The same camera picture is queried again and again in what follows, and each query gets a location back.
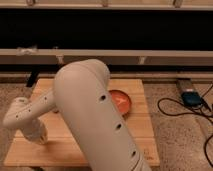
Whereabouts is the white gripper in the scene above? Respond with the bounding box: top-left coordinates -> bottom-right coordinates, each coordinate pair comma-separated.
20,120 -> 48,145

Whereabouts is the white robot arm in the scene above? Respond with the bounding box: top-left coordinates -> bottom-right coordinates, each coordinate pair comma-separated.
3,59 -> 152,171

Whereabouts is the wooden table board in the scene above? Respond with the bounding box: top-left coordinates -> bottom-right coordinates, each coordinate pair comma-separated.
4,79 -> 160,167

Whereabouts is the orange round plate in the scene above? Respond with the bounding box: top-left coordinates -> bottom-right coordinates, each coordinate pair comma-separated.
109,90 -> 132,115

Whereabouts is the blue power adapter box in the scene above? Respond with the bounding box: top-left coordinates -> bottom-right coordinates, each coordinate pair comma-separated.
181,92 -> 202,107

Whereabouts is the wooden horizontal rail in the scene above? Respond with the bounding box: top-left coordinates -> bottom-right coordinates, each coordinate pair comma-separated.
0,48 -> 213,66

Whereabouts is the black cable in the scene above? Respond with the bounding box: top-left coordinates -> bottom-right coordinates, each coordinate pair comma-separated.
157,83 -> 213,168

